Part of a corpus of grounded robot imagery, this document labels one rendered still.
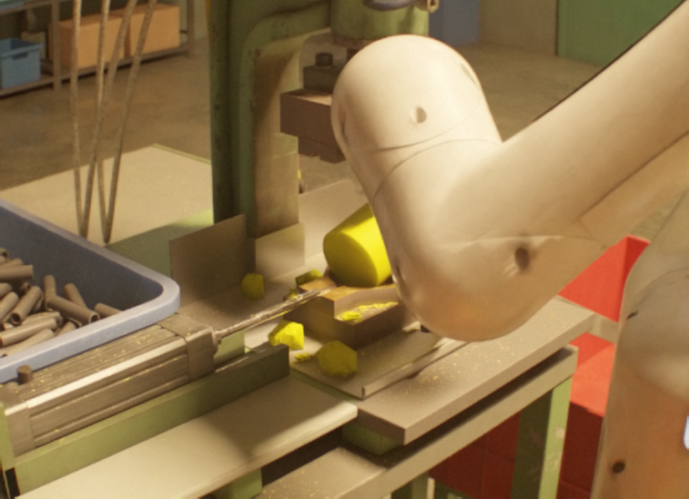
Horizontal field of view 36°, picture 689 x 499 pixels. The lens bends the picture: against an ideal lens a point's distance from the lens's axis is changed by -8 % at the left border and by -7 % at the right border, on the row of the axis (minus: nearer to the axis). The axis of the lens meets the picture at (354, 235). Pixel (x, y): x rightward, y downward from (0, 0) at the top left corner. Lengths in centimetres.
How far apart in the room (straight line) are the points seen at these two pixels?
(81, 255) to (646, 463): 68
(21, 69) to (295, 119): 544
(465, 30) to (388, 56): 673
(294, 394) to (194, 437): 11
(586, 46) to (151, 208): 582
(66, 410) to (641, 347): 43
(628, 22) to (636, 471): 635
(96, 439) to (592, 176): 44
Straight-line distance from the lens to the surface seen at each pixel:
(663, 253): 86
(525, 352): 105
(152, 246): 130
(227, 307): 113
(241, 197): 116
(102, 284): 115
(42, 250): 125
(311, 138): 100
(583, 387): 195
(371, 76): 76
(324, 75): 101
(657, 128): 65
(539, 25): 744
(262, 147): 114
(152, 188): 164
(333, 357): 99
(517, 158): 68
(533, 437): 120
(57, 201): 161
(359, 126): 76
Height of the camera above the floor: 147
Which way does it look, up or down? 21 degrees down
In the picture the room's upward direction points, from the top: straight up
